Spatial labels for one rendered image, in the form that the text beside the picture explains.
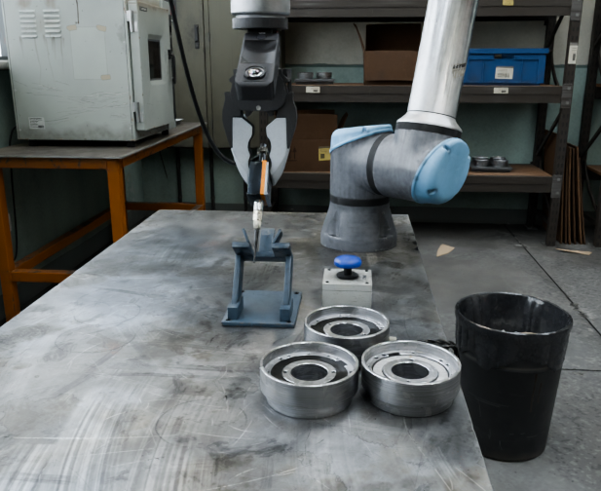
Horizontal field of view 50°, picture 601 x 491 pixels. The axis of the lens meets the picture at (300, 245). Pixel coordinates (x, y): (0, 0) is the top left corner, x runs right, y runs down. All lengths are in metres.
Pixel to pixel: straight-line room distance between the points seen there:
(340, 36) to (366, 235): 3.56
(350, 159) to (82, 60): 1.95
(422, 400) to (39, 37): 2.62
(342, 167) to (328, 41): 3.52
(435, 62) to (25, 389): 0.80
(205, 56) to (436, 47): 3.51
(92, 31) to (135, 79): 0.26
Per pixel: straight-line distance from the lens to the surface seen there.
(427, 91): 1.15
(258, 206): 0.84
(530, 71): 4.32
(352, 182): 1.20
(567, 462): 2.17
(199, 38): 4.57
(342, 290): 0.91
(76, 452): 0.66
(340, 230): 1.22
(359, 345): 0.75
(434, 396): 0.67
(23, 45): 3.08
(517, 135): 4.84
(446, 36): 1.16
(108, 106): 2.95
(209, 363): 0.79
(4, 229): 2.99
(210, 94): 4.57
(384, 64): 4.15
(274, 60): 0.79
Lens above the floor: 1.15
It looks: 16 degrees down
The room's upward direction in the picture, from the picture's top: straight up
